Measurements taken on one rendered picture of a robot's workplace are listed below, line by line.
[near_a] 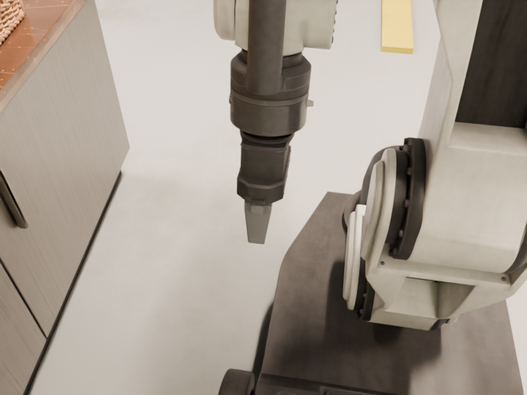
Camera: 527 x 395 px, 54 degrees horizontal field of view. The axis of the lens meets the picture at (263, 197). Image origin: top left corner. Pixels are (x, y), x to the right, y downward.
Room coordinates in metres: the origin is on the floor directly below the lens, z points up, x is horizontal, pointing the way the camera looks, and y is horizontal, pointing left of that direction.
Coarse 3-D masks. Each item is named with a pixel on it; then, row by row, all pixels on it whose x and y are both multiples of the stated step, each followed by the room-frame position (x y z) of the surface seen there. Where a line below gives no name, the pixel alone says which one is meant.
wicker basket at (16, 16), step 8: (0, 0) 0.94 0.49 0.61; (8, 0) 0.90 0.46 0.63; (16, 0) 0.93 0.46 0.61; (0, 8) 0.87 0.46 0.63; (8, 8) 0.89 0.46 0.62; (16, 8) 0.91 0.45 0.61; (0, 16) 0.86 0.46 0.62; (8, 16) 0.88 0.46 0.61; (16, 16) 0.91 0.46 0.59; (24, 16) 0.92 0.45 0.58; (0, 24) 0.85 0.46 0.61; (8, 24) 0.86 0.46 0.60; (0, 32) 0.84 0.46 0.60; (8, 32) 0.85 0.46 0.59; (0, 40) 0.82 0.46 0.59
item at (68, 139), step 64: (64, 0) 1.00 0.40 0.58; (0, 64) 0.76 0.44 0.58; (64, 64) 0.91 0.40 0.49; (0, 128) 0.66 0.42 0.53; (64, 128) 0.83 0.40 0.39; (0, 192) 0.59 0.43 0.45; (64, 192) 0.75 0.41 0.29; (0, 256) 0.53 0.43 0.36; (64, 256) 0.67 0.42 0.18; (0, 320) 0.46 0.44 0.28; (0, 384) 0.39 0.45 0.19
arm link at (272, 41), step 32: (256, 0) 0.45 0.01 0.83; (288, 0) 0.48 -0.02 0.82; (320, 0) 0.48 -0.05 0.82; (256, 32) 0.44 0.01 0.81; (288, 32) 0.47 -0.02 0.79; (320, 32) 0.47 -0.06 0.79; (256, 64) 0.43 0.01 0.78; (288, 64) 0.47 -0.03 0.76; (256, 96) 0.45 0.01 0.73; (288, 96) 0.45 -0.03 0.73
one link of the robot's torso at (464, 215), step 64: (448, 0) 0.42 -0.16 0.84; (512, 0) 0.45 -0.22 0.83; (448, 64) 0.40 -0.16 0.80; (512, 64) 0.44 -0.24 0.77; (448, 128) 0.38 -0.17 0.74; (512, 128) 0.42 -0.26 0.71; (448, 192) 0.36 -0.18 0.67; (512, 192) 0.36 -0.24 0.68; (448, 256) 0.34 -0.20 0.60; (512, 256) 0.33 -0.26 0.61
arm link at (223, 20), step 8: (216, 0) 0.49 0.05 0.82; (224, 0) 0.48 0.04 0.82; (232, 0) 0.48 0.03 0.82; (216, 8) 0.48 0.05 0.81; (224, 8) 0.48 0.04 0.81; (232, 8) 0.48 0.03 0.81; (216, 16) 0.48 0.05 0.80; (224, 16) 0.48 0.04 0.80; (232, 16) 0.48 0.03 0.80; (216, 24) 0.48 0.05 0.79; (224, 24) 0.48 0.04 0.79; (232, 24) 0.48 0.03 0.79; (216, 32) 0.49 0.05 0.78; (224, 32) 0.48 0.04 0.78; (232, 32) 0.48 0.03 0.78; (232, 40) 0.49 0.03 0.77
